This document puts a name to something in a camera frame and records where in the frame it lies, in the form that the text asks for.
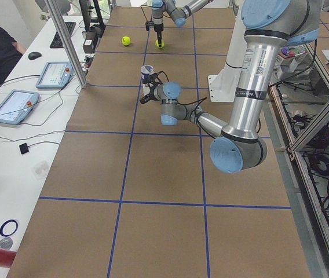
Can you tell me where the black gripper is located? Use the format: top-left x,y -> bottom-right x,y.
152,16 -> 164,43
140,74 -> 163,104

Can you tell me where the tennis ball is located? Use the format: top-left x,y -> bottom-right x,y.
155,39 -> 165,49
121,36 -> 131,46

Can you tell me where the clear tennis ball can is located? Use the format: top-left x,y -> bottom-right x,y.
140,64 -> 154,96

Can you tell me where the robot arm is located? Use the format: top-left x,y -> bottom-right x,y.
140,1 -> 322,173
145,0 -> 211,47

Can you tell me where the black computer case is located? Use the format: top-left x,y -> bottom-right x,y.
82,25 -> 104,54

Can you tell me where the black monitor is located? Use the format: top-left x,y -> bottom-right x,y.
78,0 -> 93,32

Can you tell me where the black keyboard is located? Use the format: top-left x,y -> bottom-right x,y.
49,21 -> 76,49

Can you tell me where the brown paper table cover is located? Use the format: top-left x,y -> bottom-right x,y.
9,8 -> 310,277

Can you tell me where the black mouse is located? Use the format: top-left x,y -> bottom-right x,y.
28,52 -> 42,61

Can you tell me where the small black square device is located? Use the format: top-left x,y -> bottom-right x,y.
19,143 -> 29,155

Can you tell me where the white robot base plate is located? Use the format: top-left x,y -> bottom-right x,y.
208,72 -> 239,103

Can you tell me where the teach pendant near post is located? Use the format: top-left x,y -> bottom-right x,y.
35,61 -> 74,90

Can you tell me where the aluminium frame post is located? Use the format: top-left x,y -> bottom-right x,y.
45,0 -> 87,89

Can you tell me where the blue ring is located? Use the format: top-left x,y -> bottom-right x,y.
0,219 -> 19,237

